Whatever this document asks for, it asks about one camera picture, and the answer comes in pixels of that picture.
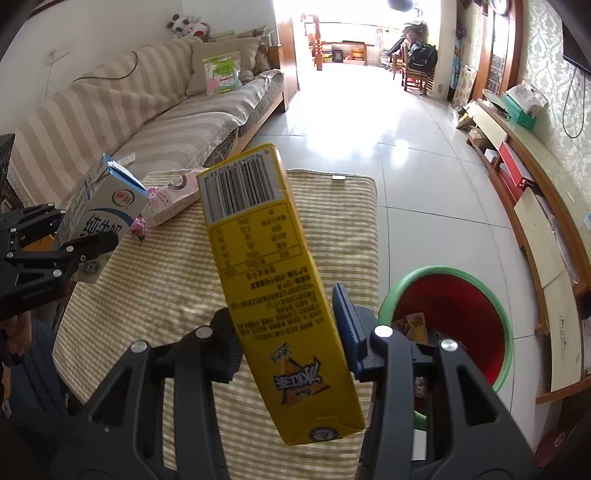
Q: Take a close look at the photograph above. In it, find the wooden chair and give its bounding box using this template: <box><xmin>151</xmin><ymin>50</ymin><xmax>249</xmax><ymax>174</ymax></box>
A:
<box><xmin>401</xmin><ymin>43</ymin><xmax>435</xmax><ymax>96</ymax></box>

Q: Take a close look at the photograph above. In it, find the white milk carton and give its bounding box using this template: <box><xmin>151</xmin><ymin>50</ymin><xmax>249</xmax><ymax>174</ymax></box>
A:
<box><xmin>54</xmin><ymin>153</ymin><xmax>151</xmax><ymax>285</ymax></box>

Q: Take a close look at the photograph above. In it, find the red green trash bin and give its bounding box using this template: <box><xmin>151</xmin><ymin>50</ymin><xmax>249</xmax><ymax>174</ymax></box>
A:
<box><xmin>376</xmin><ymin>264</ymin><xmax>515</xmax><ymax>432</ymax></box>

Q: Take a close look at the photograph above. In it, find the plush toy cow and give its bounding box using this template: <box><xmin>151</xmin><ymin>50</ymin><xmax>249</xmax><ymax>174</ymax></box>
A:
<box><xmin>166</xmin><ymin>13</ymin><xmax>209</xmax><ymax>42</ymax></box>

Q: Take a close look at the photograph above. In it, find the wall television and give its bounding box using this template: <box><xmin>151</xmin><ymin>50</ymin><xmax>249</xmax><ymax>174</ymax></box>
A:
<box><xmin>562</xmin><ymin>23</ymin><xmax>591</xmax><ymax>74</ymax></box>

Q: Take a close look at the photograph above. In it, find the green pink package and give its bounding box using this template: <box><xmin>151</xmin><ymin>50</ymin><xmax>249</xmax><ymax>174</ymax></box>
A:
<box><xmin>202</xmin><ymin>51</ymin><xmax>242</xmax><ymax>96</ymax></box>

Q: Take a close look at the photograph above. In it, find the green box on cabinet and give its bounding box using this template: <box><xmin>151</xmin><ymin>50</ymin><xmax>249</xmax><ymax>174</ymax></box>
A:
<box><xmin>502</xmin><ymin>92</ymin><xmax>537</xmax><ymax>131</ymax></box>

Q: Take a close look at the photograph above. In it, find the person's left hand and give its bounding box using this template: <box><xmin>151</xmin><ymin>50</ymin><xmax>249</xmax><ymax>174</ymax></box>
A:
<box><xmin>1</xmin><ymin>311</ymin><xmax>32</xmax><ymax>367</ymax></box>

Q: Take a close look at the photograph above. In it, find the pink plastic wrapper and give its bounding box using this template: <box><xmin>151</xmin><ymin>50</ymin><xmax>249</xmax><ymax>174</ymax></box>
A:
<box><xmin>129</xmin><ymin>215</ymin><xmax>146</xmax><ymax>244</ymax></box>

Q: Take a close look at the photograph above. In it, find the beige sofa cushion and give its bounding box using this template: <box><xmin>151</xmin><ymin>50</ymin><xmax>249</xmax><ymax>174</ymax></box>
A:
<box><xmin>186</xmin><ymin>37</ymin><xmax>259</xmax><ymax>96</ymax></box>

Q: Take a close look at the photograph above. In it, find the black hanging cable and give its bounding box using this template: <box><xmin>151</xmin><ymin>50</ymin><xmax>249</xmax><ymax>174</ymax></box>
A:
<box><xmin>561</xmin><ymin>67</ymin><xmax>588</xmax><ymax>139</ymax></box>

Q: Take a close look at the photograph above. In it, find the black backpack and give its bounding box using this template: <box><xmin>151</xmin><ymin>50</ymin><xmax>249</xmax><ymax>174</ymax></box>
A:
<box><xmin>408</xmin><ymin>42</ymin><xmax>438</xmax><ymax>74</ymax></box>

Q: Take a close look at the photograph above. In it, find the long wooden tv cabinet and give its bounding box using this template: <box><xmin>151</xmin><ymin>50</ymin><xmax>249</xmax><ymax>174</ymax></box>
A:
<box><xmin>469</xmin><ymin>100</ymin><xmax>590</xmax><ymax>404</ymax></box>

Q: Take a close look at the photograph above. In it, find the pink white carton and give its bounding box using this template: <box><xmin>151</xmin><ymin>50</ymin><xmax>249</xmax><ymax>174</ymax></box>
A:
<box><xmin>141</xmin><ymin>167</ymin><xmax>204</xmax><ymax>227</ymax></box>

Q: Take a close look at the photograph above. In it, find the striped beige sofa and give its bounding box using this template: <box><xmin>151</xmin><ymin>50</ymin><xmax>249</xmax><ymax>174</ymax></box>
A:
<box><xmin>6</xmin><ymin>37</ymin><xmax>284</xmax><ymax>208</ymax></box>

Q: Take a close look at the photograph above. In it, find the red flat box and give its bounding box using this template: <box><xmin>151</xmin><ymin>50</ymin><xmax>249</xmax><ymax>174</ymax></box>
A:
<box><xmin>499</xmin><ymin>142</ymin><xmax>536</xmax><ymax>189</ymax></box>

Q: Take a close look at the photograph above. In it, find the yellow striped table cloth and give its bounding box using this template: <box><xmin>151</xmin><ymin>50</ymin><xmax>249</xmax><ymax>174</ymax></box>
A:
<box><xmin>53</xmin><ymin>170</ymin><xmax>379</xmax><ymax>479</ymax></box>

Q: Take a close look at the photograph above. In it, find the yellow iced tea carton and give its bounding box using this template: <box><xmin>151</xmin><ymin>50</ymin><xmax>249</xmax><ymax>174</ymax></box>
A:
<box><xmin>197</xmin><ymin>143</ymin><xmax>365</xmax><ymax>445</ymax></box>

